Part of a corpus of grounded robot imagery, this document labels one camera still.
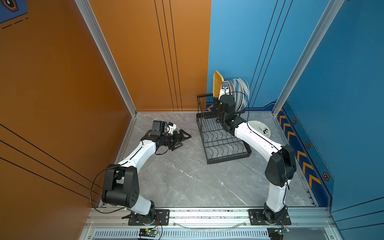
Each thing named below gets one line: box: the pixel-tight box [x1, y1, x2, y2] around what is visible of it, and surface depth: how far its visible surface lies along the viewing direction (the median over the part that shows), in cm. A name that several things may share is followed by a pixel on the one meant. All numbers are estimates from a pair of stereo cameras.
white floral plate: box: [247, 120, 271, 139], surface depth 111 cm
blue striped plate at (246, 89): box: [238, 78, 250, 110], surface depth 86 cm
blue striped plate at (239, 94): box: [233, 78, 244, 112], surface depth 87 cm
